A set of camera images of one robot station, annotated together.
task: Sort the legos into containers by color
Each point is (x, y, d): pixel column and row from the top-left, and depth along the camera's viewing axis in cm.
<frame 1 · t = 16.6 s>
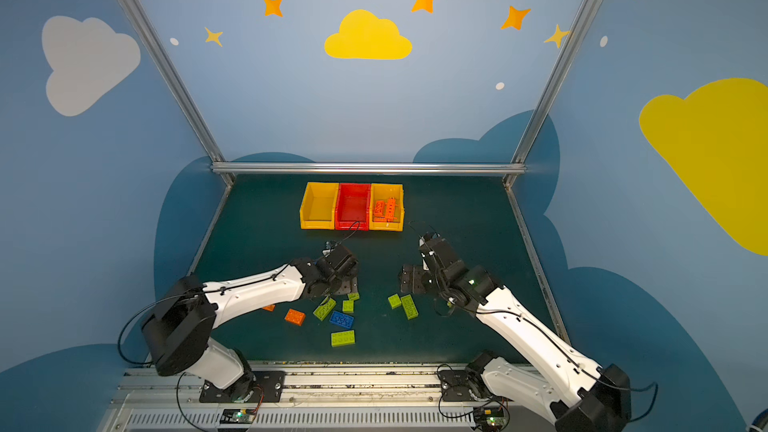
left hand: (349, 284, 87), fingers open
right hand: (415, 273, 78), fingers open
left yellow bin: (318, 208, 113), on the table
red middle bin: (352, 209, 113), on the table
right yellow bin: (381, 192, 117), point 3 cm above the table
long orange lego piece: (391, 209, 113), point 2 cm above the table
small orange lego near right: (379, 211, 111), point 3 cm above the table
orange 2x2 lego low: (294, 316, 86), point 3 cm above the table
blue 2x4 lego brick: (342, 320, 86), point 2 cm above the table
green 2x4 lego slanted: (324, 309, 88), point 2 cm above the table
green 2x4 lego bottom: (343, 338, 82), point 3 cm above the table
small green lego upper: (353, 296, 91), on the table
small green lego lower: (347, 306, 88), point 2 cm above the table
small green lego centre: (394, 301, 90), point 2 cm above the table
green 2x4 lego centre: (409, 307, 88), point 3 cm above the table

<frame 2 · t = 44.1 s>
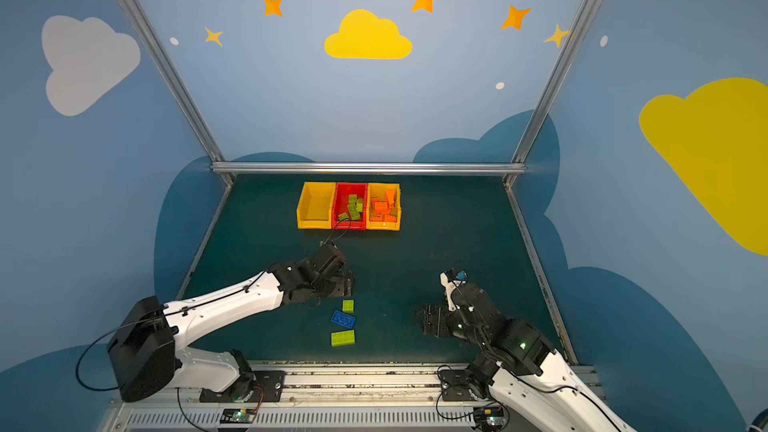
left hand: (348, 285, 83), fingers open
right hand: (429, 309, 72), fingers open
green 2x4 lego slanted: (354, 200, 114), point 3 cm above the table
small green lego centre: (343, 216, 110), point 2 cm above the table
green 2x4 lego centre: (353, 211, 111), point 3 cm above the table
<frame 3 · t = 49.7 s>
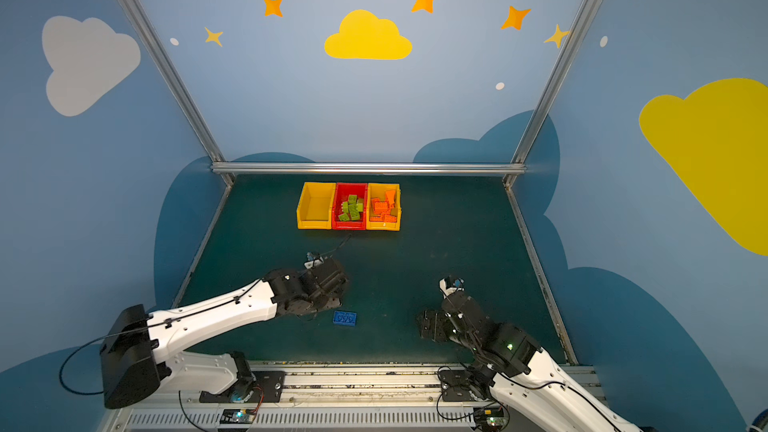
left hand: (339, 300, 79), fingers open
right hand: (431, 314, 76), fingers open
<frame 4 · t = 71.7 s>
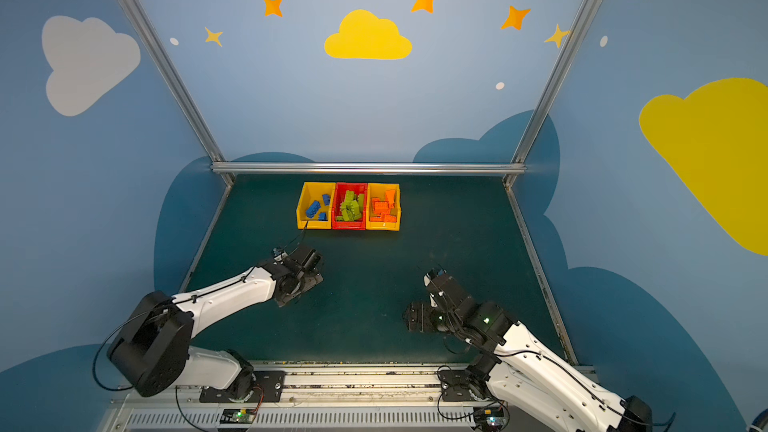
left hand: (310, 283, 89), fingers open
right hand: (417, 313, 76), fingers open
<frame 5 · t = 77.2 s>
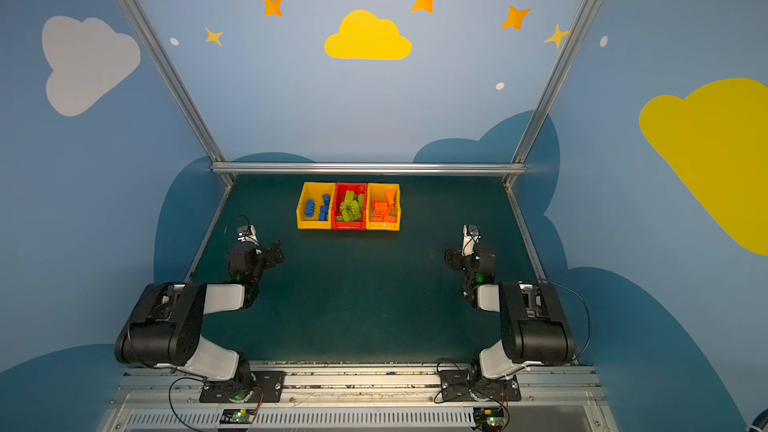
left hand: (267, 243, 95), fingers open
right hand: (464, 240, 95), fingers open
blue 2x4 lego brick: (310, 207, 112), point 2 cm above the table
